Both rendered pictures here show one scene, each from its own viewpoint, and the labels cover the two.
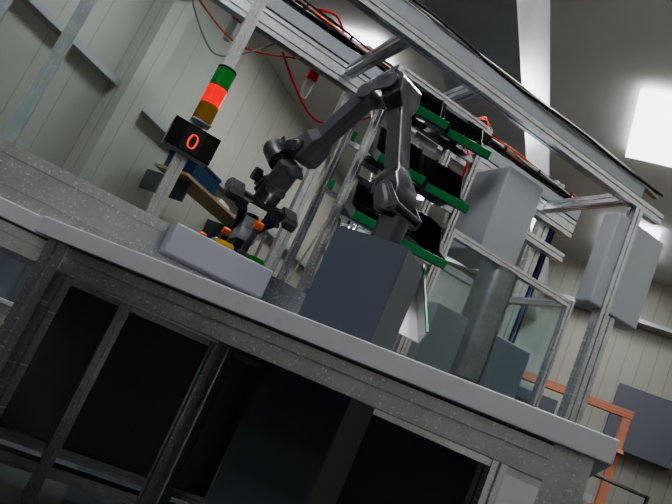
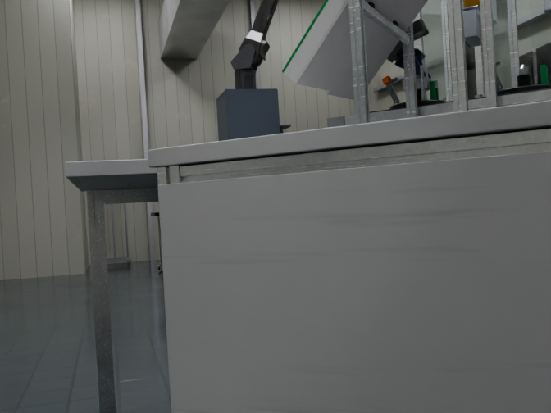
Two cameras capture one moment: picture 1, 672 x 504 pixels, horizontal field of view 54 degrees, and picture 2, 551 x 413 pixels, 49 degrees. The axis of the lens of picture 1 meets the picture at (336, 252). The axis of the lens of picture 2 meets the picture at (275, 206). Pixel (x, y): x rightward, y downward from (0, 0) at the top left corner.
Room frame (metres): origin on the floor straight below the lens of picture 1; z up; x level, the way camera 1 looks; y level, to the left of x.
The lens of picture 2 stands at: (2.50, -1.06, 0.75)
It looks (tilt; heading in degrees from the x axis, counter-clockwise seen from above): 0 degrees down; 141
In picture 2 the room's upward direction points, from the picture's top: 3 degrees counter-clockwise
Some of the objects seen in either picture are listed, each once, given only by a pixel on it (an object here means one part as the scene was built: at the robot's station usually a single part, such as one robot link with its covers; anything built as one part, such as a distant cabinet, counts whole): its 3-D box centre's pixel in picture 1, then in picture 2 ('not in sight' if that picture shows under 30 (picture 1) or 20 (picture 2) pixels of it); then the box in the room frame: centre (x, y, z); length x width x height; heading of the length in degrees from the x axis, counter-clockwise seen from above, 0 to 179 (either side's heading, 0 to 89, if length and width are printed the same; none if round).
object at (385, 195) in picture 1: (397, 205); (245, 61); (1.18, -0.07, 1.15); 0.09 x 0.07 x 0.06; 133
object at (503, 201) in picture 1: (475, 272); not in sight; (2.66, -0.56, 1.50); 0.38 x 0.21 x 0.88; 23
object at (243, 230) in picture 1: (245, 228); (420, 76); (1.53, 0.22, 1.06); 0.08 x 0.04 x 0.07; 23
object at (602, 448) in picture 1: (342, 363); (255, 172); (1.22, -0.09, 0.84); 0.90 x 0.70 x 0.03; 67
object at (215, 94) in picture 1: (213, 97); not in sight; (1.56, 0.43, 1.34); 0.05 x 0.05 x 0.05
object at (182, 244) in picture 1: (216, 261); not in sight; (1.29, 0.21, 0.93); 0.21 x 0.07 x 0.06; 113
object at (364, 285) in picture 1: (360, 298); (248, 130); (1.18, -0.07, 0.96); 0.14 x 0.14 x 0.20; 67
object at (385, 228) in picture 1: (388, 234); (245, 82); (1.18, -0.08, 1.09); 0.07 x 0.07 x 0.06; 67
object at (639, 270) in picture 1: (593, 347); not in sight; (2.71, -1.15, 1.43); 0.30 x 0.09 x 1.13; 113
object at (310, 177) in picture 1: (306, 185); not in sight; (2.70, 0.23, 1.56); 0.04 x 0.04 x 1.39; 23
